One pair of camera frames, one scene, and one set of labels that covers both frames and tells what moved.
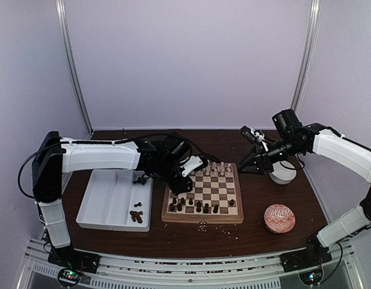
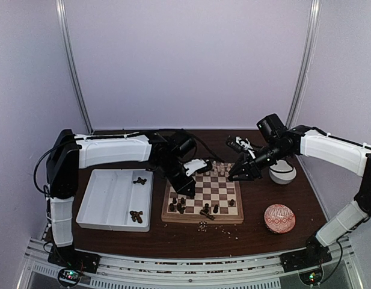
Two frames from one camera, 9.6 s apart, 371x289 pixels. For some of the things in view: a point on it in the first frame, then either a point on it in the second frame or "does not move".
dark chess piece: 198,204 to 207,215
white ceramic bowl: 284,173 does not move
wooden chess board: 215,197 does not move
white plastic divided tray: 110,199 does not move
